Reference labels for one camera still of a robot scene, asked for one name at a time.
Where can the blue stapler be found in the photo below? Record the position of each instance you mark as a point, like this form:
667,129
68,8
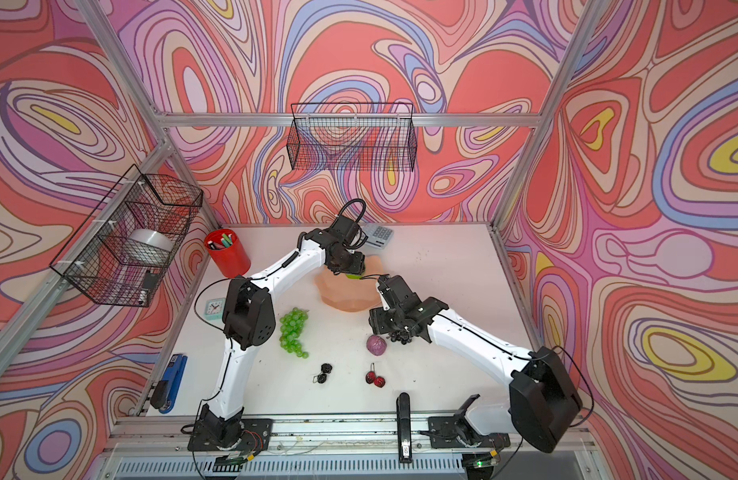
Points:
164,395

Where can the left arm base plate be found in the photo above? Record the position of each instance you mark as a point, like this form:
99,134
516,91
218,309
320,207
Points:
245,435

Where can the pink scalloped fruit bowl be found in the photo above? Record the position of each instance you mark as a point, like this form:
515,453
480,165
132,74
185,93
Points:
341,293

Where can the white roll in basket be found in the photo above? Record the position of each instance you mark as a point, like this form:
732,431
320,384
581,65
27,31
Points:
148,247

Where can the black wire basket back wall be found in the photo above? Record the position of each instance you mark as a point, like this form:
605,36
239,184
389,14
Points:
352,136

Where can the black cherry pair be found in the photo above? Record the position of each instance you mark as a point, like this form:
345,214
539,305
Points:
322,377

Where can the black stapler front edge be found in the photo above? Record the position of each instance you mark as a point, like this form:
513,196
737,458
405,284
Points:
404,431

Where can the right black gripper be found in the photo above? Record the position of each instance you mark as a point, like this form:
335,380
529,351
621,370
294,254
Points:
377,321

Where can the mint green alarm clock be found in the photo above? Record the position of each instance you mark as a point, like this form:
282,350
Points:
214,309

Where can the red pen cup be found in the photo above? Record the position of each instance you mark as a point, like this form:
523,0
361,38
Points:
227,252

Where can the green grape bunch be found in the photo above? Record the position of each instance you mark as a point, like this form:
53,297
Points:
291,328

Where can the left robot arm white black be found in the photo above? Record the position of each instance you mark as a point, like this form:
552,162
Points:
249,319

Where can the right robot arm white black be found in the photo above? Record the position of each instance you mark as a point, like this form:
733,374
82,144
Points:
542,401

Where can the grey calculator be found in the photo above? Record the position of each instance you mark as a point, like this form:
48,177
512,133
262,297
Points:
378,236

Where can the dark purple grape bunch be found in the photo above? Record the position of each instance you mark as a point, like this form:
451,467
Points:
401,336

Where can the black wire basket wall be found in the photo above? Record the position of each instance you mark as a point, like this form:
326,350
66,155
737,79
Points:
97,267
352,136

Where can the black wire basket left wall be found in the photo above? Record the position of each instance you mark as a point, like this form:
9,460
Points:
97,267

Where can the purple round fruit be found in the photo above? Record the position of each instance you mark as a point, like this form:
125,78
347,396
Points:
376,345

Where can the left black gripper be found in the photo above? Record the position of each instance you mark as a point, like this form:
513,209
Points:
358,266

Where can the red cherry pair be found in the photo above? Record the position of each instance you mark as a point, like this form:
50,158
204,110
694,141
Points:
373,378

